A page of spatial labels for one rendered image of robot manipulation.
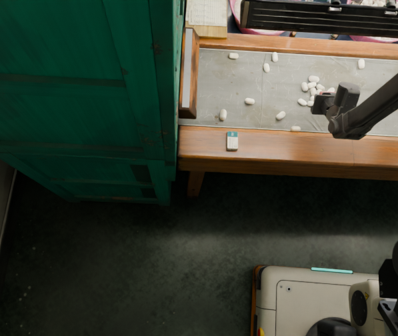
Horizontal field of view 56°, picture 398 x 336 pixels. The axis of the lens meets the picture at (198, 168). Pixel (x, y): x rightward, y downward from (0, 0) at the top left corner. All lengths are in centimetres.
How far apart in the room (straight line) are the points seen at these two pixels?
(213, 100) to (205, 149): 19
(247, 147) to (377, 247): 115
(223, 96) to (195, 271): 95
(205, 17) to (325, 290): 121
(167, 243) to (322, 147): 97
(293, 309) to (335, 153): 72
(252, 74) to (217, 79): 13
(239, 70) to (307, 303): 100
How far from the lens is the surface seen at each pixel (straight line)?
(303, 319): 173
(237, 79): 136
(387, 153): 140
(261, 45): 142
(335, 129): 108
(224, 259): 193
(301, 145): 128
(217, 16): 144
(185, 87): 119
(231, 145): 121
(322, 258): 205
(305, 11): 110
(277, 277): 169
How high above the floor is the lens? 192
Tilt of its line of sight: 74 degrees down
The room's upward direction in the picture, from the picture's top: 12 degrees clockwise
